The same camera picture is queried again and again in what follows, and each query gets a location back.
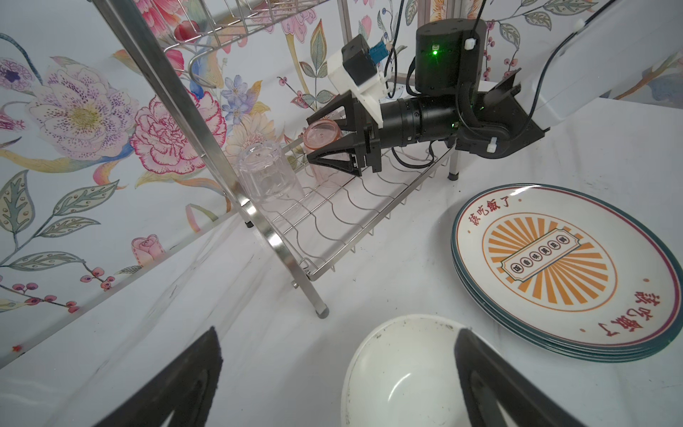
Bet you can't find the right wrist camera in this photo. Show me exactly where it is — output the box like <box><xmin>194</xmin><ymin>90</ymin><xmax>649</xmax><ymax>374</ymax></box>
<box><xmin>327</xmin><ymin>35</ymin><xmax>389</xmax><ymax>129</ymax></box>

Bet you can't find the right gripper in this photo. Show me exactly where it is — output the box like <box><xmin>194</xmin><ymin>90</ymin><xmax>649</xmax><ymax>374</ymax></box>
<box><xmin>306</xmin><ymin>91</ymin><xmax>458</xmax><ymax>176</ymax></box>

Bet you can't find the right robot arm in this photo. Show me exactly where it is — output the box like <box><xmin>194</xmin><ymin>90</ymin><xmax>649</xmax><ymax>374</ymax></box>
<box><xmin>307</xmin><ymin>1</ymin><xmax>682</xmax><ymax>176</ymax></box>

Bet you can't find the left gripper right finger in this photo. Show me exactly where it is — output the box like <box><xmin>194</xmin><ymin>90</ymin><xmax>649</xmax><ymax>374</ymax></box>
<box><xmin>455</xmin><ymin>328</ymin><xmax>582</xmax><ymax>426</ymax></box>

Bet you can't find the orange bowl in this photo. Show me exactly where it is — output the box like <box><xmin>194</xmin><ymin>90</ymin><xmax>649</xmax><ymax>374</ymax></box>
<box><xmin>341</xmin><ymin>314</ymin><xmax>471</xmax><ymax>426</ymax></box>

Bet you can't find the pink tinted glass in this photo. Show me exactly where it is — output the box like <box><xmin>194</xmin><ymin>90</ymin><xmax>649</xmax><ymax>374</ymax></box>
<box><xmin>303</xmin><ymin>118</ymin><xmax>348</xmax><ymax>189</ymax></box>

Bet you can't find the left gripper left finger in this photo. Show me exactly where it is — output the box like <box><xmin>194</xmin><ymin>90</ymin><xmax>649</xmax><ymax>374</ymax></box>
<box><xmin>98</xmin><ymin>327</ymin><xmax>222</xmax><ymax>426</ymax></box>

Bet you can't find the orange patterned plate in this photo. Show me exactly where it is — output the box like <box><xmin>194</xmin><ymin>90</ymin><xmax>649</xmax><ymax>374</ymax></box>
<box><xmin>451</xmin><ymin>183</ymin><xmax>682</xmax><ymax>353</ymax></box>

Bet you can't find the chrome two-tier dish rack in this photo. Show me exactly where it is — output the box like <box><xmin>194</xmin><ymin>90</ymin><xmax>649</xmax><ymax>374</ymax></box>
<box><xmin>95</xmin><ymin>1</ymin><xmax>455</xmax><ymax>318</ymax></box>

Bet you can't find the clear glass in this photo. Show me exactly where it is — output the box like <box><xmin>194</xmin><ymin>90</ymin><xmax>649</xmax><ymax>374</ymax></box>
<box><xmin>237</xmin><ymin>141</ymin><xmax>304</xmax><ymax>206</ymax></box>

